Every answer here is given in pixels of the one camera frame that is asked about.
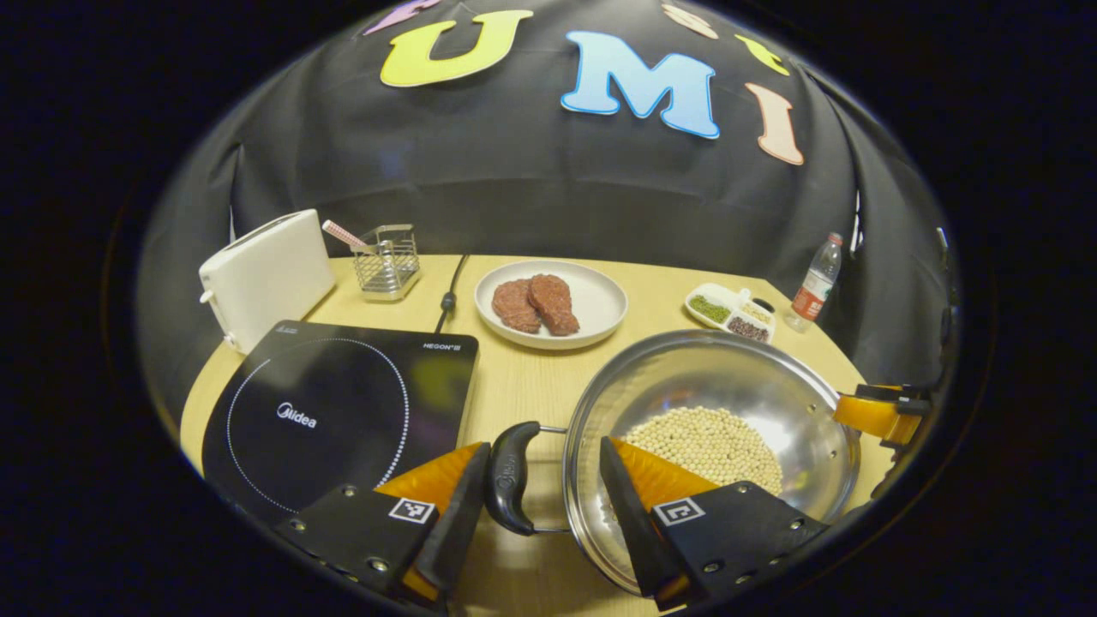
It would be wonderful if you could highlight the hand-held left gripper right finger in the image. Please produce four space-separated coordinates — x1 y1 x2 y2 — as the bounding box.
598 435 830 611

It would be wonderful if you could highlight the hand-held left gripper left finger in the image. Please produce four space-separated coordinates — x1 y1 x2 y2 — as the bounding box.
273 441 494 611

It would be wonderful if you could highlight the steel pot with black handles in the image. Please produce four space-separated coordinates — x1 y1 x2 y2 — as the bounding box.
484 330 862 597

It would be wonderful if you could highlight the black induction cooktop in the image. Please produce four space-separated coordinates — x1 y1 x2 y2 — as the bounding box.
201 320 480 526

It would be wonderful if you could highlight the pile of soybeans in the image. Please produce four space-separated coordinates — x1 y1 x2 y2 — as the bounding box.
619 406 784 499

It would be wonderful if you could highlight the clear water bottle red label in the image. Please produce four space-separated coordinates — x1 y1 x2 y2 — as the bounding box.
783 232 844 333

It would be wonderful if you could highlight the white divided dish of beans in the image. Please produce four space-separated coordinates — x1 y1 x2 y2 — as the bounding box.
684 283 777 344

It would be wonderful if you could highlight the brown meat piece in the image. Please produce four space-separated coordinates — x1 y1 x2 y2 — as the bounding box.
527 273 581 337
492 279 543 334

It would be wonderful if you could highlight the white round plate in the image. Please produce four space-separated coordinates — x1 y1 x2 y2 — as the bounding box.
474 260 629 351

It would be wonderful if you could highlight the white toaster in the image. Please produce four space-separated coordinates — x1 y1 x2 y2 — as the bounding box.
199 209 337 356

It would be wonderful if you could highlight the pink striped straw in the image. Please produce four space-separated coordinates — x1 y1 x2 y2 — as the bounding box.
321 219 375 255

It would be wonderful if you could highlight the black backdrop cloth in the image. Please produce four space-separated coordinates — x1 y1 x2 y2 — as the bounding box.
137 0 957 416

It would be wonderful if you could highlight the black power cable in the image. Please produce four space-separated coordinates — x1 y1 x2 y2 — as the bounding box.
434 254 471 336

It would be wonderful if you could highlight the wire mesh basket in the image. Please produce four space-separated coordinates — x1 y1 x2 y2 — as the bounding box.
352 225 422 303

